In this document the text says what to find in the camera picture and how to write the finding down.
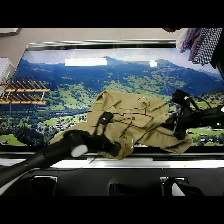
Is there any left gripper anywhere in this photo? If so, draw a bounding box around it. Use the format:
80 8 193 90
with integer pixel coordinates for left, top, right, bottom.
90 134 122 158

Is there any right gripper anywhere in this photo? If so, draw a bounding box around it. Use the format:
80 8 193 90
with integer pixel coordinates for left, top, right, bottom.
173 109 190 141

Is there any olive green shirt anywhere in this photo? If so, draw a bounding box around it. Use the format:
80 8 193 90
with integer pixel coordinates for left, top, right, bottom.
49 88 194 160

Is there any brown clothes hanger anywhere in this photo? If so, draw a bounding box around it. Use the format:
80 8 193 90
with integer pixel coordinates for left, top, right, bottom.
0 93 48 106
3 76 52 94

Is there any purple garment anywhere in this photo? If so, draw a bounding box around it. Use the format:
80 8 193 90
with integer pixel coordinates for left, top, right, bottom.
179 28 202 62

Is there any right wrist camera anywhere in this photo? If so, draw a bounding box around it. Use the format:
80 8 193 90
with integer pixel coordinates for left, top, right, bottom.
171 88 192 108

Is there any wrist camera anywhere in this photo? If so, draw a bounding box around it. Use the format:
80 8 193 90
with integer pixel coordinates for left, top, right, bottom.
171 88 192 108
98 111 115 127

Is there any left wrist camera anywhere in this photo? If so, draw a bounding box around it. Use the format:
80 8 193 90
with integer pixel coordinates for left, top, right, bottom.
98 111 115 127

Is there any silver frame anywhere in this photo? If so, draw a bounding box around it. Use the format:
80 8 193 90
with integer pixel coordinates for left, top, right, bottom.
0 151 224 197

